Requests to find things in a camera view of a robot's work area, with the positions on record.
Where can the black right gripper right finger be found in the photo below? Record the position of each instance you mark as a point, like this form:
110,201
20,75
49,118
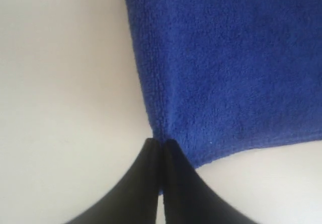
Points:
187,198

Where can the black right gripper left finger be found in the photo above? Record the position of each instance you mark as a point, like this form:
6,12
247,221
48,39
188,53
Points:
134,198

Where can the blue microfibre towel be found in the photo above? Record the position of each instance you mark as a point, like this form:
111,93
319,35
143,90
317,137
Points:
225,76

